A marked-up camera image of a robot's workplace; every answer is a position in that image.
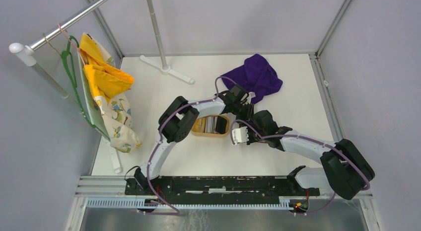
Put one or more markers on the patterned cream cloth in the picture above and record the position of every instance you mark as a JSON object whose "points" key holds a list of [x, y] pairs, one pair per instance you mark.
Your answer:
{"points": [[118, 122]]}

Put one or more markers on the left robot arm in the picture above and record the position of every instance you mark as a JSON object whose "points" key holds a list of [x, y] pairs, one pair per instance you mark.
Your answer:
{"points": [[179, 118]]}

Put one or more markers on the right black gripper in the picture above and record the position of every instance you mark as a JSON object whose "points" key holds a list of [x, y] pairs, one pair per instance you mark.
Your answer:
{"points": [[249, 138]]}

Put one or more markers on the green clothes hanger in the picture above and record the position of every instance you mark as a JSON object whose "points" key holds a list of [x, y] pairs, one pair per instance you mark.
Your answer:
{"points": [[73, 67]]}

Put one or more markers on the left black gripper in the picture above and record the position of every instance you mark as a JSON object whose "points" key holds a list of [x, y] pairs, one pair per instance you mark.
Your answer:
{"points": [[249, 111]]}

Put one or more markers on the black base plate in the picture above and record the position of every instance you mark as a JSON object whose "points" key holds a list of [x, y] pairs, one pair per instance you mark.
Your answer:
{"points": [[219, 190]]}

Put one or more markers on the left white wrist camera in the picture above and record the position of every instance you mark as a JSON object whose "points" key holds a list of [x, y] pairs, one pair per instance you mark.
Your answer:
{"points": [[251, 95]]}

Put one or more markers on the metal clothes rack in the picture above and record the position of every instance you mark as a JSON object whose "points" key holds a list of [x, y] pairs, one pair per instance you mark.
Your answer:
{"points": [[25, 52]]}

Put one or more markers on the yellow cloth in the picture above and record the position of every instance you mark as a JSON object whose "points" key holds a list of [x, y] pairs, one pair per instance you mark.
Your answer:
{"points": [[104, 79]]}

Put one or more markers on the cards in tray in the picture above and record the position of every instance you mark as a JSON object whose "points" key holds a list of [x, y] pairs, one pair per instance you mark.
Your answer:
{"points": [[207, 124]]}

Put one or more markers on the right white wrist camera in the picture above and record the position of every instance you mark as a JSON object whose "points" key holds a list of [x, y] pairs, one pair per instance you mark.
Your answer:
{"points": [[239, 135]]}

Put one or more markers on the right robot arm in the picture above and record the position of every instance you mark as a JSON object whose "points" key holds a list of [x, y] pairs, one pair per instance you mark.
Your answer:
{"points": [[343, 168]]}

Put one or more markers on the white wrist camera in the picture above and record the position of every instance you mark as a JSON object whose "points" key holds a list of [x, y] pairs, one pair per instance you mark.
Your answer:
{"points": [[251, 95], [239, 135]]}

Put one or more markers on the purple cloth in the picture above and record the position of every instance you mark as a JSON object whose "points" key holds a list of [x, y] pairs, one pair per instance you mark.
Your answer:
{"points": [[256, 75]]}

